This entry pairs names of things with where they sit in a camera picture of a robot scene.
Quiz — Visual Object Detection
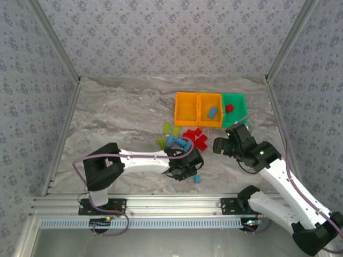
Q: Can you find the aluminium table side rail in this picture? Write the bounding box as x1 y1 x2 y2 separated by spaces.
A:
41 80 81 198
264 77 307 195

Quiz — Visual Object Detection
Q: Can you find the long blue lego brick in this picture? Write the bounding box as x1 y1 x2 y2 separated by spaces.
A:
175 138 194 152

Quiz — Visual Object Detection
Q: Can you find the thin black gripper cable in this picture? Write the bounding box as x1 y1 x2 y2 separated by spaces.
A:
237 159 257 174

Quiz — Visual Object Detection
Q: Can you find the aluminium extrusion rail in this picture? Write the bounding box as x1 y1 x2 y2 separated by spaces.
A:
29 194 290 217

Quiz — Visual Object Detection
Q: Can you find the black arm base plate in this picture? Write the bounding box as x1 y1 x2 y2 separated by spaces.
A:
78 198 127 216
220 197 251 216

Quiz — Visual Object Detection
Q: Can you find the orange plastic bin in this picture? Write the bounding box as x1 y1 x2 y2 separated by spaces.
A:
173 92 200 126
197 92 223 128

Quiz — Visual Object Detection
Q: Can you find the grey slotted cable duct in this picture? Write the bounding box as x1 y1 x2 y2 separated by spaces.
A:
40 217 244 229

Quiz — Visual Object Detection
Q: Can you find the small black controller board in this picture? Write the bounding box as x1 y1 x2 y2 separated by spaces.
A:
89 217 113 234
242 218 265 232

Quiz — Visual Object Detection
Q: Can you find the aluminium frame leg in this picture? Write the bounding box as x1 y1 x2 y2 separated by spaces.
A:
13 217 41 257

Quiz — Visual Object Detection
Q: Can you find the slanted aluminium frame post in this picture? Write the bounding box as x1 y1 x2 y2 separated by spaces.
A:
26 0 81 82
264 0 320 82

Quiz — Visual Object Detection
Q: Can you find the green plastic bin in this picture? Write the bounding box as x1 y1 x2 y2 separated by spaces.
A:
221 93 249 129

